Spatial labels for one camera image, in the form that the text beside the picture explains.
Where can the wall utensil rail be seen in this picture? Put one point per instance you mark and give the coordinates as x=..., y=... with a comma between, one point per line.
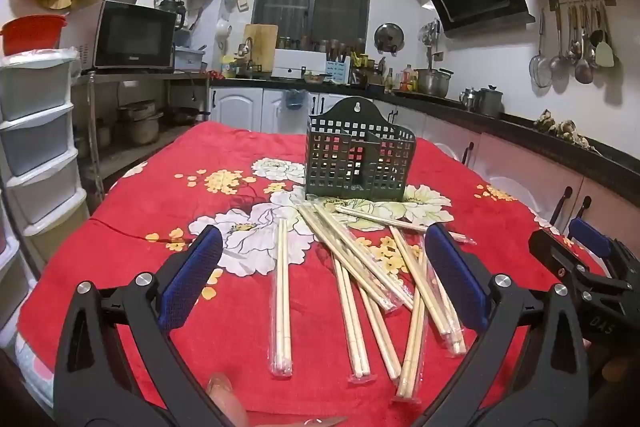
x=582, y=0

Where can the blue hanging bag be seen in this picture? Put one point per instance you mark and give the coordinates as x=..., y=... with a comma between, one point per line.
x=295, y=99

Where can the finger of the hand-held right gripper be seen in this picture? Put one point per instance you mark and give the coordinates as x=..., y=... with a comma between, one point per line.
x=590, y=239
x=555, y=254

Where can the black microwave oven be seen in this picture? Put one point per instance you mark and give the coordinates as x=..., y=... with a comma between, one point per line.
x=130, y=37

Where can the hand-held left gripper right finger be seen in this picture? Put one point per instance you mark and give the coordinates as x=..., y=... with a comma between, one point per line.
x=455, y=277

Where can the large steel stockpot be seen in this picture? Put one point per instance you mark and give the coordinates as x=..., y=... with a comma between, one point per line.
x=434, y=83

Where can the metal shelf rack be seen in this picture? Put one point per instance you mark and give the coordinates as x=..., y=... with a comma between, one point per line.
x=100, y=147

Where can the steel ladle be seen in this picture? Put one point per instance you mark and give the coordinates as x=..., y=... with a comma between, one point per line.
x=583, y=69

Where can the red plastic basin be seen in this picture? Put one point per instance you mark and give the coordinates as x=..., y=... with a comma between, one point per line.
x=30, y=34

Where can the wooden cutting board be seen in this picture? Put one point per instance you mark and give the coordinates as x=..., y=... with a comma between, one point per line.
x=262, y=47

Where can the white plastic drawer tower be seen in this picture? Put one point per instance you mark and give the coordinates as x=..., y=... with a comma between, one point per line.
x=35, y=132

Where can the blue knife block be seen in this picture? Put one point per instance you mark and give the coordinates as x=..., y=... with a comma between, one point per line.
x=337, y=72

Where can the yellow bottle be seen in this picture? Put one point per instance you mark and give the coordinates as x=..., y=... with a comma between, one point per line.
x=228, y=68

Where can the green plastic utensil basket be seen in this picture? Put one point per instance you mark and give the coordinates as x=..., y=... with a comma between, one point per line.
x=350, y=167

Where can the small steel teapot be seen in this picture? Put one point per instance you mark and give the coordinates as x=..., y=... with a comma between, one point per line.
x=468, y=99

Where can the green spatula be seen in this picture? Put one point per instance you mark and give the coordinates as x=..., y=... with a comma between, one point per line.
x=605, y=54

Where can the black blender jug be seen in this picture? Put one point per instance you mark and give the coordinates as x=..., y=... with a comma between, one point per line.
x=172, y=12

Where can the red label oil bottle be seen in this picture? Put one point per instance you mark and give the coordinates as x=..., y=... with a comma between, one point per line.
x=409, y=79

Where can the set of wooden chopsticks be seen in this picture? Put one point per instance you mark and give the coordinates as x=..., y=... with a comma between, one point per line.
x=350, y=257

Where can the person's left hand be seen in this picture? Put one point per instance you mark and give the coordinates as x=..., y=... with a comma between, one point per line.
x=227, y=399

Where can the stacked steel pots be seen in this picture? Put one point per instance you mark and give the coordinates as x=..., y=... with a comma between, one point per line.
x=140, y=124

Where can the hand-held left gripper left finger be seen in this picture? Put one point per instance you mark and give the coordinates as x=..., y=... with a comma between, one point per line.
x=192, y=277

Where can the red floral blanket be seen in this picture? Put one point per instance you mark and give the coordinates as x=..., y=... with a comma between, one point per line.
x=150, y=217

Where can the black kitchen countertop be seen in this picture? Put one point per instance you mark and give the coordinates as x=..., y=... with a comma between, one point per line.
x=525, y=127

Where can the blue dish rack box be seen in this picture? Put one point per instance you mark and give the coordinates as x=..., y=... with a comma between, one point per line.
x=189, y=59

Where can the white countertop box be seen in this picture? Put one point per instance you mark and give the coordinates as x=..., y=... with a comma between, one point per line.
x=300, y=62

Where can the white hanging jug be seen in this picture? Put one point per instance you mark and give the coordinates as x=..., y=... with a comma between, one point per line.
x=223, y=32

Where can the steel slotted spoon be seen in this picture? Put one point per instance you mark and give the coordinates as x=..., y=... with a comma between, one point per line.
x=559, y=64

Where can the steel kettle canister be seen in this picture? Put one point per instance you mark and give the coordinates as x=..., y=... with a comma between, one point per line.
x=490, y=103

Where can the brown lumpy bundle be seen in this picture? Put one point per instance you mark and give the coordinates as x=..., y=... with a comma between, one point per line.
x=565, y=129

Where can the black wok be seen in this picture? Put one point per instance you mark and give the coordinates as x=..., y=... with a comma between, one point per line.
x=185, y=116

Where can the steel faucet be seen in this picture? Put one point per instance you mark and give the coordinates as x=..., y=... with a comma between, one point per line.
x=247, y=49

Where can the steel pot lid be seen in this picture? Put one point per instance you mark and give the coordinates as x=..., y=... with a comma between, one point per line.
x=389, y=38

